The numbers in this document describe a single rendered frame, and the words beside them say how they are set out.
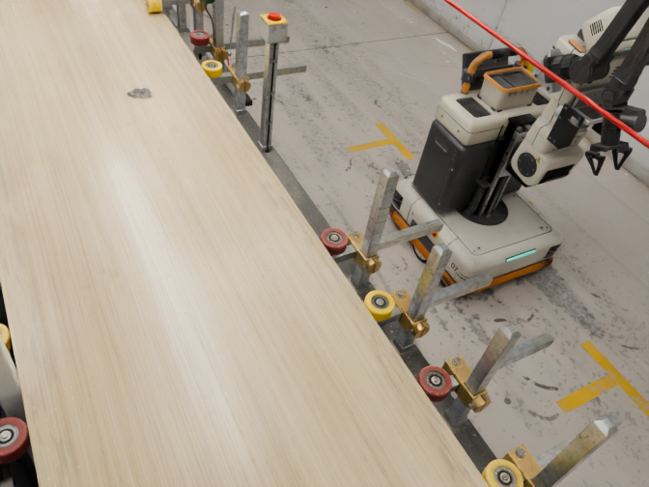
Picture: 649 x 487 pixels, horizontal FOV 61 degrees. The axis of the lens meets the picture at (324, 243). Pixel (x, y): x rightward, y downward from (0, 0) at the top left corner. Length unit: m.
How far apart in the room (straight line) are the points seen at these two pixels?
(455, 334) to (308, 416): 1.49
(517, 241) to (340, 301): 1.49
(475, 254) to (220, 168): 1.32
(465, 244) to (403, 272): 0.36
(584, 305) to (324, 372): 1.99
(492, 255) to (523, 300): 0.38
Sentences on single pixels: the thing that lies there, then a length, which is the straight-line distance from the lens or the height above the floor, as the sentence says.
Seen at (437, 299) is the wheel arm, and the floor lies 0.83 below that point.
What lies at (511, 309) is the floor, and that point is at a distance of 2.87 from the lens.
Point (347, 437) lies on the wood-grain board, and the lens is 1.26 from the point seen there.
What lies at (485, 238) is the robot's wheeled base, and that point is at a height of 0.28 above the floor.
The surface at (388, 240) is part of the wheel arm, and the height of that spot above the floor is 0.83.
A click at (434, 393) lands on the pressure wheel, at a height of 0.91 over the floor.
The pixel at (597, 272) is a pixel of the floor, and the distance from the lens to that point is 3.31.
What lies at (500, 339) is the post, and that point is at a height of 1.08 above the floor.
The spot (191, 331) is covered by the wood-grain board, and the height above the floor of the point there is 0.90.
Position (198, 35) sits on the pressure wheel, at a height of 0.91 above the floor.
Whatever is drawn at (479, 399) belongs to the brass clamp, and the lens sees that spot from 1.44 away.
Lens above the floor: 2.02
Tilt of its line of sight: 45 degrees down
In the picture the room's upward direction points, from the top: 11 degrees clockwise
